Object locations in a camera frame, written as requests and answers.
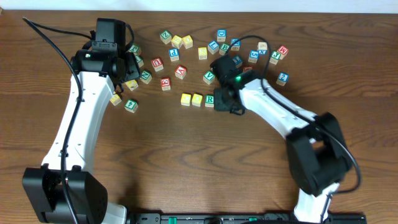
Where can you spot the red U block right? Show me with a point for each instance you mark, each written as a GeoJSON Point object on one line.
{"type": "Point", "coordinates": [247, 68]}

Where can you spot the blue X wooden block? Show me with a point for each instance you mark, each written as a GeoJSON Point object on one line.
{"type": "Point", "coordinates": [262, 48]}

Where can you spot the yellow Q wooden block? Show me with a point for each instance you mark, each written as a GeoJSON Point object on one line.
{"type": "Point", "coordinates": [187, 41]}

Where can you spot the blue 5 wooden block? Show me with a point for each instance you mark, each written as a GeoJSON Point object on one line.
{"type": "Point", "coordinates": [253, 56]}

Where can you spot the red A wooden block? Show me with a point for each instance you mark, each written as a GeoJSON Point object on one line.
{"type": "Point", "coordinates": [180, 72]}

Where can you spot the green Z wooden block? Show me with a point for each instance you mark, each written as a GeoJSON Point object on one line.
{"type": "Point", "coordinates": [166, 37]}

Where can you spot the yellow K wooden block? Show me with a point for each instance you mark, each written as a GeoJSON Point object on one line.
{"type": "Point", "coordinates": [132, 85]}

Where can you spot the red u block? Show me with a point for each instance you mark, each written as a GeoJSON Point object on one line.
{"type": "Point", "coordinates": [247, 68]}
{"type": "Point", "coordinates": [157, 64]}

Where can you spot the green N wooden block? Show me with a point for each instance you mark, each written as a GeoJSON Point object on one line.
{"type": "Point", "coordinates": [146, 77]}

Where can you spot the green 4 wooden block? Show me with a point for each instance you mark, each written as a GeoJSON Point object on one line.
{"type": "Point", "coordinates": [131, 106]}

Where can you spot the yellow block beside Z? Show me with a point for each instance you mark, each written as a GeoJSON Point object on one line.
{"type": "Point", "coordinates": [177, 41]}

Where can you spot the blue L block upper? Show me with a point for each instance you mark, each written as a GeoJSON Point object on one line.
{"type": "Point", "coordinates": [213, 47]}

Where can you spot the yellow C wooden block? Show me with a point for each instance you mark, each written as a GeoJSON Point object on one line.
{"type": "Point", "coordinates": [185, 99]}

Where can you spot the blue D block top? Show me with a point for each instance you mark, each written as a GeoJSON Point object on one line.
{"type": "Point", "coordinates": [221, 35]}

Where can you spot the blue D block right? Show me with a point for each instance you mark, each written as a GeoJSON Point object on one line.
{"type": "Point", "coordinates": [235, 45]}

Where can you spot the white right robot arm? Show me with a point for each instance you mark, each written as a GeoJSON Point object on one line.
{"type": "Point", "coordinates": [317, 153]}

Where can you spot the blue 2 wooden block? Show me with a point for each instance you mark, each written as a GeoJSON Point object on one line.
{"type": "Point", "coordinates": [282, 79]}

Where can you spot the green B wooden block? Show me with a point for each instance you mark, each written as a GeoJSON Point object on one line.
{"type": "Point", "coordinates": [223, 49]}

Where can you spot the green R wooden block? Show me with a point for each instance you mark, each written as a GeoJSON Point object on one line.
{"type": "Point", "coordinates": [209, 101]}

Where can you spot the blue d block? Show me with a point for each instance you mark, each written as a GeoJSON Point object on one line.
{"type": "Point", "coordinates": [235, 45]}
{"type": "Point", "coordinates": [221, 35]}

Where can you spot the blue P wooden block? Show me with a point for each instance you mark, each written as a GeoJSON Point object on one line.
{"type": "Point", "coordinates": [174, 55]}

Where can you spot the green J wooden block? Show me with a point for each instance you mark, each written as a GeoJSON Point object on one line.
{"type": "Point", "coordinates": [275, 57]}

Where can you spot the red U block left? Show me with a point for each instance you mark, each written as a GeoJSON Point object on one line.
{"type": "Point", "coordinates": [157, 64]}

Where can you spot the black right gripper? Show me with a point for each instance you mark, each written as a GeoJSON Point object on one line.
{"type": "Point", "coordinates": [222, 101]}

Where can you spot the red M wooden block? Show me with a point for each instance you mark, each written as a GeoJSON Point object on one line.
{"type": "Point", "coordinates": [283, 51]}

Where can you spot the yellow S wooden block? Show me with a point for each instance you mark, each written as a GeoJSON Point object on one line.
{"type": "Point", "coordinates": [202, 53]}

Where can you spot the green V block centre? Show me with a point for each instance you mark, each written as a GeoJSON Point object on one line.
{"type": "Point", "coordinates": [209, 77]}

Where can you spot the yellow G wooden block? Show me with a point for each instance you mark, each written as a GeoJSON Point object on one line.
{"type": "Point", "coordinates": [115, 99]}

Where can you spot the green 7 wooden block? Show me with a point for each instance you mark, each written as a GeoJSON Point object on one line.
{"type": "Point", "coordinates": [139, 61]}

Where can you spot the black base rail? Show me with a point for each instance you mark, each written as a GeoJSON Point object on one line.
{"type": "Point", "coordinates": [156, 218]}

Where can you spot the blue I wooden block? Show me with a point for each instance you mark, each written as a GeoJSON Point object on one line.
{"type": "Point", "coordinates": [237, 61]}

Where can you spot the yellow O wooden block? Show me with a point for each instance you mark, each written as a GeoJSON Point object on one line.
{"type": "Point", "coordinates": [197, 100]}

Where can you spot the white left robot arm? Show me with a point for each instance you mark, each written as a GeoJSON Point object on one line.
{"type": "Point", "coordinates": [63, 189]}

